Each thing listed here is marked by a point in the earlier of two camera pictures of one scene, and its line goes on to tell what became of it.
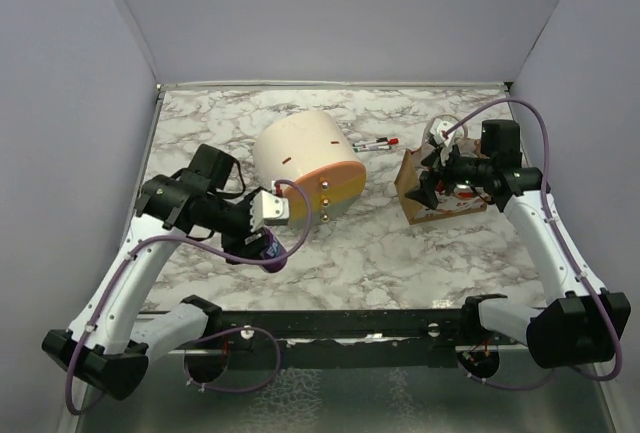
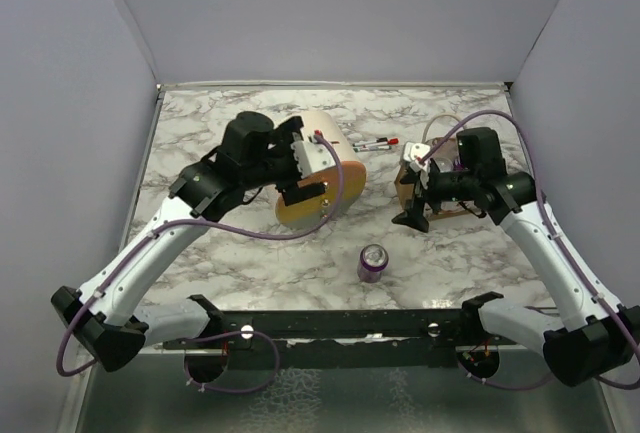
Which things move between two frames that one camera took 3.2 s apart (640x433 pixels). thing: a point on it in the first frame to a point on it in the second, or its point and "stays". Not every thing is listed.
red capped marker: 389,142 stays
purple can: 273,249 to 373,259
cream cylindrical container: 310,148 stays
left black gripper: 237,244 to 282,140
